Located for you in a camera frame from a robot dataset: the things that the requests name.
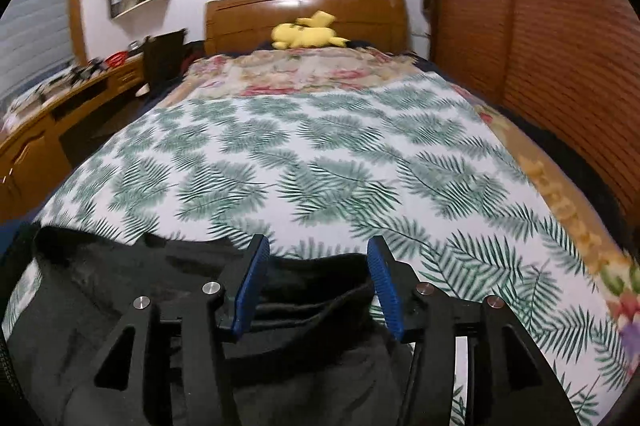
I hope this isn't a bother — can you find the dark wooden chair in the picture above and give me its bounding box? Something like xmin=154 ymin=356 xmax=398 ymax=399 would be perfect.
xmin=142 ymin=28 xmax=186 ymax=94

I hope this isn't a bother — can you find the grey window blind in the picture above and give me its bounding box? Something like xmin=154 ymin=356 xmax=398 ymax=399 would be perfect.
xmin=1 ymin=0 xmax=74 ymax=108

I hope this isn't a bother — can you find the wooden bed headboard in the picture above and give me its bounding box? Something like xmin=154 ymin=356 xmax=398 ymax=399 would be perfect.
xmin=204 ymin=0 xmax=411 ymax=55

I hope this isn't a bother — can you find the red-brown louvered wardrobe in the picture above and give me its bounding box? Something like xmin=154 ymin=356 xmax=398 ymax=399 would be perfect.
xmin=431 ymin=0 xmax=639 ymax=223

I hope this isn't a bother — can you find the black button-up jacket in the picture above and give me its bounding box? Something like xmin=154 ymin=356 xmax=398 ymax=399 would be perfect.
xmin=4 ymin=224 xmax=471 ymax=426

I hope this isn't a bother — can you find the red basket on desk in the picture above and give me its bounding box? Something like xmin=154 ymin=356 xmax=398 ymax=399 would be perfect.
xmin=104 ymin=51 xmax=129 ymax=69

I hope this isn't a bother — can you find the yellow plush toy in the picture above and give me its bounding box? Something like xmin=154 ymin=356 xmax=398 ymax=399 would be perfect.
xmin=271 ymin=11 xmax=348 ymax=50

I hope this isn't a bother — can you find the floral patterned blanket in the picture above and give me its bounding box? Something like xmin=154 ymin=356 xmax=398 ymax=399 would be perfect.
xmin=162 ymin=46 xmax=420 ymax=106

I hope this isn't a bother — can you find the wooden desk with drawers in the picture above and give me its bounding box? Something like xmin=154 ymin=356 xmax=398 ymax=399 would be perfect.
xmin=1 ymin=55 xmax=143 ymax=222

